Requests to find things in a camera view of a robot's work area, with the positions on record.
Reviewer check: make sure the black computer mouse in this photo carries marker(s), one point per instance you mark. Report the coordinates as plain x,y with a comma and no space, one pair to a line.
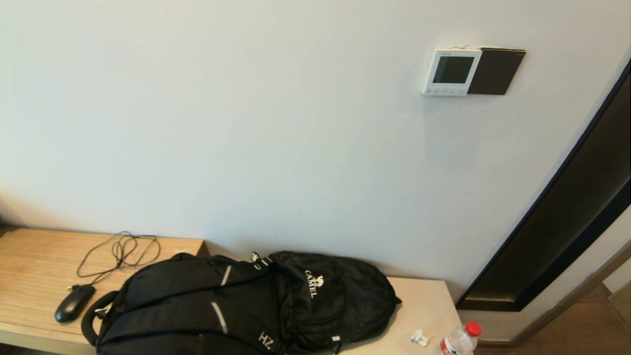
73,304

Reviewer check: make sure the crumpled white paper scrap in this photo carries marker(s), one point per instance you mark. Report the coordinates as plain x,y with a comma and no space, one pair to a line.
419,337

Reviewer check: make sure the white wall thermostat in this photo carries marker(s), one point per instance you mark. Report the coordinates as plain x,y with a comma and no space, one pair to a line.
451,69

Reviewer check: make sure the black Camel backpack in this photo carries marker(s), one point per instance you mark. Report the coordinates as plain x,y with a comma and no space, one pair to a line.
197,305

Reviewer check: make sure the clear water bottle red cap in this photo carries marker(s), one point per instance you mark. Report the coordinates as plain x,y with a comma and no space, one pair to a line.
458,342

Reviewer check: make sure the dark brown wall switch plate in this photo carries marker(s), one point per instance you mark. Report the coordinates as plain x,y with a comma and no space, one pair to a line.
495,71

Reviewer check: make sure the dark brown door frame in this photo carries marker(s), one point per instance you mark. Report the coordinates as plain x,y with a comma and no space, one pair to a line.
567,222

